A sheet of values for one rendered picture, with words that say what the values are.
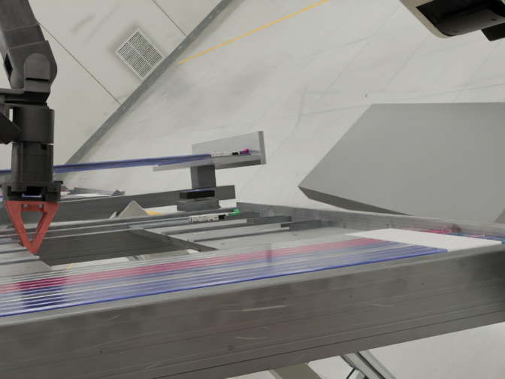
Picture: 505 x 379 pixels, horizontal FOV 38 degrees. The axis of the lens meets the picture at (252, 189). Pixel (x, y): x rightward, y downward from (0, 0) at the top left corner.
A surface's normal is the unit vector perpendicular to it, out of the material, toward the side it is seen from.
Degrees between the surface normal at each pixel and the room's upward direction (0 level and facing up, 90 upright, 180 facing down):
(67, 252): 90
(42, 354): 90
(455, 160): 0
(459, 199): 0
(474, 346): 0
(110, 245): 90
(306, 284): 90
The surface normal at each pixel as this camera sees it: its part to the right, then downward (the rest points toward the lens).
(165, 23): 0.41, 0.02
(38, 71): 0.41, -0.19
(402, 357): -0.66, -0.68
